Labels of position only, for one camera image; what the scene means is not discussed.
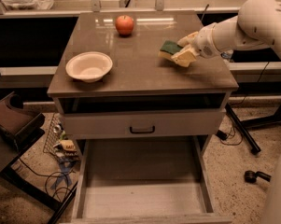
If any black floor cable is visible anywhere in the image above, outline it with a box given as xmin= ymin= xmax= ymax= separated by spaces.
xmin=18 ymin=157 xmax=78 ymax=203

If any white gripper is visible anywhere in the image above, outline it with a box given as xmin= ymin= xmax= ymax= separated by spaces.
xmin=171 ymin=22 xmax=221 ymax=67

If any red apple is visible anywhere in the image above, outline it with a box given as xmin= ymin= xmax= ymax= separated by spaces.
xmin=115 ymin=15 xmax=134 ymax=35

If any dark brown chair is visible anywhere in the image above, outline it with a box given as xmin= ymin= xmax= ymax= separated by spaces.
xmin=0 ymin=67 xmax=62 ymax=212

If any closed top drawer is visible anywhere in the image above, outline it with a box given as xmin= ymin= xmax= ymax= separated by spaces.
xmin=61 ymin=109 xmax=225 ymax=139

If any black chair caster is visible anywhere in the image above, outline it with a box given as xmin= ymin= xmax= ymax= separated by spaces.
xmin=244 ymin=170 xmax=271 ymax=183

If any clear water bottle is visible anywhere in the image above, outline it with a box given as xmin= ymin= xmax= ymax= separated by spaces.
xmin=221 ymin=50 xmax=233 ymax=63

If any grey drawer cabinet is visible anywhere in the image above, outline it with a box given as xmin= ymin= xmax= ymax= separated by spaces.
xmin=47 ymin=10 xmax=239 ymax=224

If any black drawer handle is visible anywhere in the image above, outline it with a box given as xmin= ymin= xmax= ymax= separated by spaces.
xmin=129 ymin=126 xmax=155 ymax=134

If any wire mesh basket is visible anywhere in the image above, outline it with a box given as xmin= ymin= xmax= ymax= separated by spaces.
xmin=43 ymin=114 xmax=79 ymax=162

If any green yellow sponge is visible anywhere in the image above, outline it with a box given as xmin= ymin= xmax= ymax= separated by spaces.
xmin=158 ymin=40 xmax=182 ymax=61

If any white bowl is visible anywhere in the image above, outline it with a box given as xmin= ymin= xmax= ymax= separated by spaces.
xmin=65 ymin=51 xmax=113 ymax=83

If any open middle drawer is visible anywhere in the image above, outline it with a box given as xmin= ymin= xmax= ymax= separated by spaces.
xmin=66 ymin=136 xmax=232 ymax=224

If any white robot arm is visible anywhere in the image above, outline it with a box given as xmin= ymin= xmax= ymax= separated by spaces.
xmin=171 ymin=0 xmax=281 ymax=224

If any black table leg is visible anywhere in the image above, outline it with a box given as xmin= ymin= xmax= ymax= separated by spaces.
xmin=225 ymin=104 xmax=261 ymax=155

